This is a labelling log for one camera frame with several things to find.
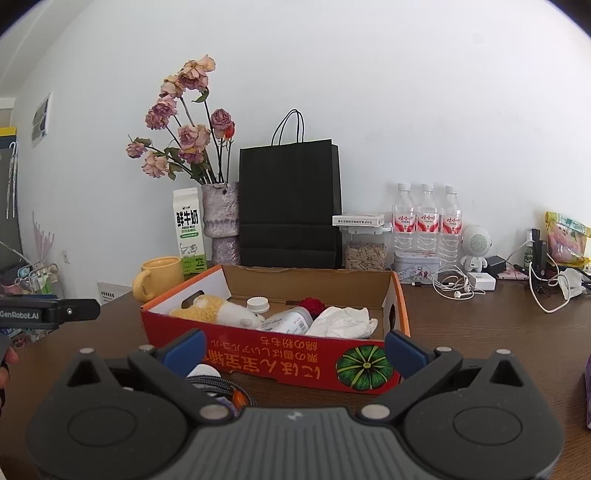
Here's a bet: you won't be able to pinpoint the braided cable pink tie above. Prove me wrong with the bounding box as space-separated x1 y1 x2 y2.
186 375 256 411

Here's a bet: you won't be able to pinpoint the yellow white plush toy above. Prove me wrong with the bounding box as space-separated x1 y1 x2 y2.
169 295 263 330

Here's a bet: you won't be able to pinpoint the white tissue pack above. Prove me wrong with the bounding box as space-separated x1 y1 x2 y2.
305 306 379 339

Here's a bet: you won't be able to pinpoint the white bottle cap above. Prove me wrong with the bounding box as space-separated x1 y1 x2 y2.
186 364 221 378
246 296 270 315

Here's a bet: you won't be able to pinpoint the red fabric rose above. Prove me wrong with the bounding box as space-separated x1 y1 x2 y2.
298 297 326 319

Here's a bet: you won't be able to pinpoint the cotton swab plastic box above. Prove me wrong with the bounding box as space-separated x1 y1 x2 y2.
259 306 314 335

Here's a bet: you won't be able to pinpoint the person's left hand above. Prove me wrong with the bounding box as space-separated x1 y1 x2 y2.
0 347 19 409

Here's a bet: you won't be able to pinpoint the white sign board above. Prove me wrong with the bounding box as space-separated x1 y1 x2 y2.
97 282 131 305

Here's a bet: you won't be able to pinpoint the yellow ceramic mug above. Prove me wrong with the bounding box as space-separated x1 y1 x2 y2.
132 256 184 303

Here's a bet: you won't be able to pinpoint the decorated tin box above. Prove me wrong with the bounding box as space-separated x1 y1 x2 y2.
392 250 441 284

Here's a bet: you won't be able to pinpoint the red pumpkin cardboard box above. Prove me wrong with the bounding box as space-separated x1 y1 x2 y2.
140 265 410 395

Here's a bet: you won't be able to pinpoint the white charger block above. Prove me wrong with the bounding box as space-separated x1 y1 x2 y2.
467 272 496 292

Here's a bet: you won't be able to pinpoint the black power adapter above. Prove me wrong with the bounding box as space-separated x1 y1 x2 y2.
484 255 507 278

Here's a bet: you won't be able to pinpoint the clear jar of nuts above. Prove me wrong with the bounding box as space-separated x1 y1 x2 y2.
341 226 390 271

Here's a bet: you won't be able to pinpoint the white green milk carton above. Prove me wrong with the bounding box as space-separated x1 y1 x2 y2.
172 188 207 276

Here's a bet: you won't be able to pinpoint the white round robot toy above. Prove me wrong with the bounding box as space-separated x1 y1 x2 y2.
460 225 493 273

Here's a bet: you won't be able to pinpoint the water bottle red label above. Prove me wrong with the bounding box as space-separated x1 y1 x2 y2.
438 185 463 267
392 183 417 251
416 184 440 253

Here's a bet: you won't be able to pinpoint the black phone stand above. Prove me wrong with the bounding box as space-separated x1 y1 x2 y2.
524 228 548 294

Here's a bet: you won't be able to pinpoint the flat white box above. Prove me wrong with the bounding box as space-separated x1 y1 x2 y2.
332 214 385 228

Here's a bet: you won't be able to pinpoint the purple tissue pack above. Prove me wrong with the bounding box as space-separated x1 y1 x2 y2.
583 355 591 431

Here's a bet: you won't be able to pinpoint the white face mask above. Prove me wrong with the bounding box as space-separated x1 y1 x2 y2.
558 268 588 300

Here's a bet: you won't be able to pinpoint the purple textured vase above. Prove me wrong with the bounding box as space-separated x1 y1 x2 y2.
202 182 240 265

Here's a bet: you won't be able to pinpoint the yellow snack packet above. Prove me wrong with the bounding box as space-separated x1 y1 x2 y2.
544 211 590 269

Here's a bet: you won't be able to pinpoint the dried pink rose bouquet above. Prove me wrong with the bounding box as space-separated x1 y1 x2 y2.
125 55 235 185

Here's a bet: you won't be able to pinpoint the black paper bag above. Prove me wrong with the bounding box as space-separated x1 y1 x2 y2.
238 109 342 269

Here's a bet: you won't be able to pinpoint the wire storage rack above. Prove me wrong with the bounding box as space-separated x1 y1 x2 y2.
1 263 64 298

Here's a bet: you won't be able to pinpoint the white wired earphones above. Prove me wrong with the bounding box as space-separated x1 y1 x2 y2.
431 266 476 301

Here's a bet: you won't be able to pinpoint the white charging cable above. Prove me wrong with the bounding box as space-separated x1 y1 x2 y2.
505 234 591 315

